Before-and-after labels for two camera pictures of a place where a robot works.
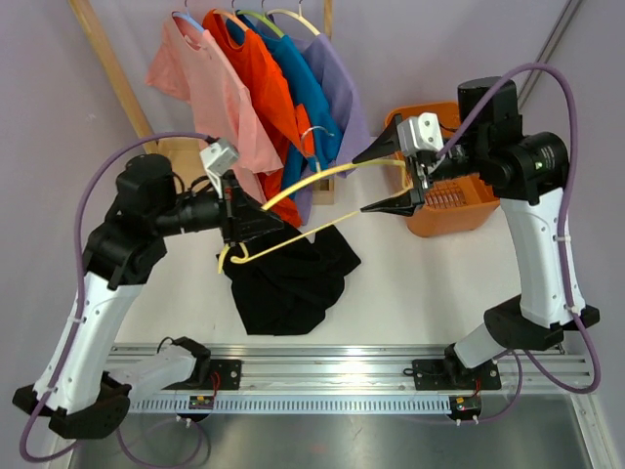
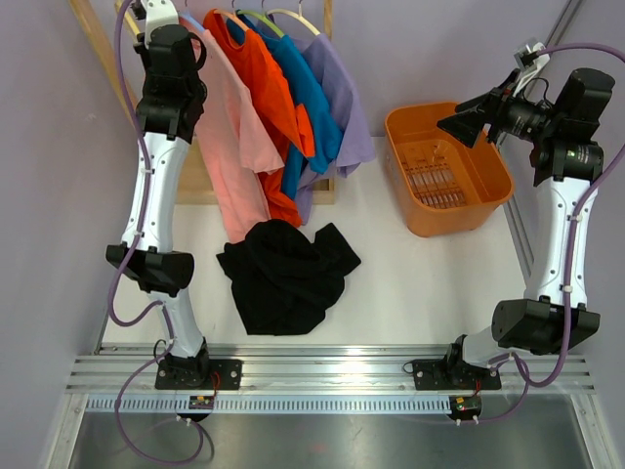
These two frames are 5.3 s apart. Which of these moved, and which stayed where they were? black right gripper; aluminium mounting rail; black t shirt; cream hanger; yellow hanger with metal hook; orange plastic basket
Moved: black right gripper; yellow hanger with metal hook
Stayed: aluminium mounting rail; black t shirt; cream hanger; orange plastic basket
